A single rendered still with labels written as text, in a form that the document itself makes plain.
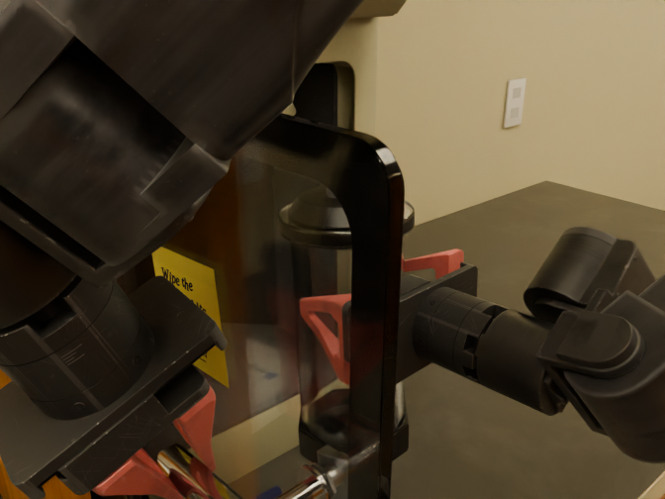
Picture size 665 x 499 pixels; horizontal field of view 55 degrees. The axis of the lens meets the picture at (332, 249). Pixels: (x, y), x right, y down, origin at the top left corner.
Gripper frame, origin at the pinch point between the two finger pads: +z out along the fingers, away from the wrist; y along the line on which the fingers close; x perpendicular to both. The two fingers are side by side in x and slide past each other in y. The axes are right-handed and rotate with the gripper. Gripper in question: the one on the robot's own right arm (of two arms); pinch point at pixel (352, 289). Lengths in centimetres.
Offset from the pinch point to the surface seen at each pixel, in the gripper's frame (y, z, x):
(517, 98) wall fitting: -105, 51, 0
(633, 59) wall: -164, 49, -4
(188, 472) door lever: 22.1, -10.1, 0.1
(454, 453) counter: -15.2, 0.1, 26.0
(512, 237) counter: -77, 33, 24
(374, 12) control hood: -10.7, 7.0, -22.1
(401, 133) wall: -65, 53, 3
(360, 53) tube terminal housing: -11.9, 10.2, -18.3
